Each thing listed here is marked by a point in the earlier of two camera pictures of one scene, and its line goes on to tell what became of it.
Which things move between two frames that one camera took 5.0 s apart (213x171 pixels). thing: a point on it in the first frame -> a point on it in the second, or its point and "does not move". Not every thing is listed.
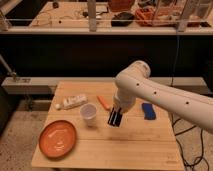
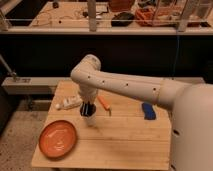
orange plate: (57, 139) does not move
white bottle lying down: (71, 101) does not move
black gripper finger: (112, 117) -> (84, 109)
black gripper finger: (117, 117) -> (89, 109)
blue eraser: (149, 113) does not move
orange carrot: (103, 103) does not move
